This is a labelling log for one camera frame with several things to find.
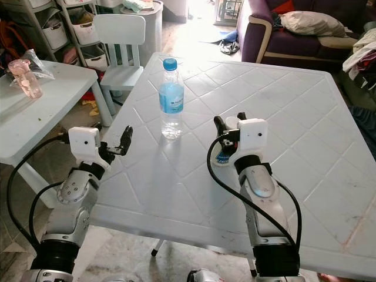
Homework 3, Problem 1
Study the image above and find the orange black backpack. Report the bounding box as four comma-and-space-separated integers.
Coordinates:
0, 20, 36, 62

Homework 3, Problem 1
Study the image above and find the large white plastic table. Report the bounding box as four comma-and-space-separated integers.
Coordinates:
91, 52, 376, 280

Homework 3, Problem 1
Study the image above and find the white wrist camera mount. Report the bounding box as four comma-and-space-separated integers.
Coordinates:
67, 126, 104, 174
236, 117, 270, 160

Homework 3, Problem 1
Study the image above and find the purple sofa beige trim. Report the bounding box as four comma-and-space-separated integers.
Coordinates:
237, 0, 376, 72

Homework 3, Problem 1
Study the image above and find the beige pillow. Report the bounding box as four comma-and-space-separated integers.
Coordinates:
278, 10, 348, 38

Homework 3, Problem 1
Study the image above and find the small yellow toy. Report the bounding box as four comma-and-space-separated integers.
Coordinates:
82, 99, 100, 116

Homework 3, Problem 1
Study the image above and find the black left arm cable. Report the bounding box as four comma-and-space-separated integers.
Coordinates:
6, 135, 69, 253

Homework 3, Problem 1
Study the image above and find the white round bin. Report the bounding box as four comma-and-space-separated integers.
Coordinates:
120, 0, 165, 69

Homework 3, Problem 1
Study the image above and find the grey robot right leg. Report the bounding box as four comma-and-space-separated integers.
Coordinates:
186, 268, 231, 282

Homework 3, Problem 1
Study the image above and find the blue cloth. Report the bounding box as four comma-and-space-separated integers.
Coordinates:
217, 30, 241, 55

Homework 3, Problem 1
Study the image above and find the pile of light clothes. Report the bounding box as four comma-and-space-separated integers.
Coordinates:
340, 28, 376, 81

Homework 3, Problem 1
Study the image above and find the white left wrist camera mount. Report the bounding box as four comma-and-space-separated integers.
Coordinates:
67, 126, 104, 174

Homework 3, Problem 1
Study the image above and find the small white table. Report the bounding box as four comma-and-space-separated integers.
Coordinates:
0, 60, 116, 209

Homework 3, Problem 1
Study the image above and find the clear water bottle blue cap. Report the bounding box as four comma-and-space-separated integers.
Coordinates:
158, 58, 185, 141

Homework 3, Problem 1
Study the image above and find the pale blue child's chair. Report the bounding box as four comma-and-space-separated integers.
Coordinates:
92, 13, 147, 113

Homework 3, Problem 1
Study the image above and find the small white bottle blue label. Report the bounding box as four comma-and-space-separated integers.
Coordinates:
210, 116, 241, 167

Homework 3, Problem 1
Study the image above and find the grey shelf with storage bins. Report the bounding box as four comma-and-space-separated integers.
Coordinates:
0, 0, 112, 72

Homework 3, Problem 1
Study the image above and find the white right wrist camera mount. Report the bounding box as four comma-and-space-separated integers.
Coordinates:
236, 117, 270, 160

